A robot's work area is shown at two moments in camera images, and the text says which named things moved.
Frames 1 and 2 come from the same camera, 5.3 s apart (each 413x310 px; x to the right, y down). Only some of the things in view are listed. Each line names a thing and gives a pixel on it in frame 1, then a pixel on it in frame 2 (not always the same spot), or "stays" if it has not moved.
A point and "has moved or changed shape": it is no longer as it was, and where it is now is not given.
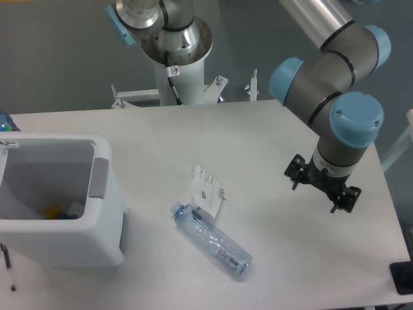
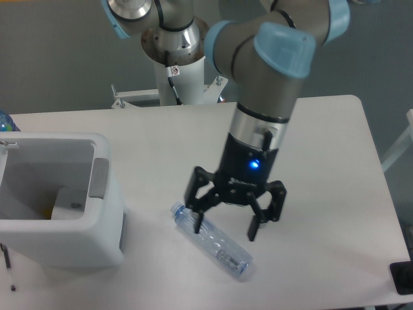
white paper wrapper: x=207 y=194 has moved or changed shape
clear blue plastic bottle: x=202 y=231 stays
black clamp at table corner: x=402 y=274 stays
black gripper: x=332 y=186 to x=244 y=168
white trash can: x=55 y=207 stays
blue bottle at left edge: x=6 y=123 stays
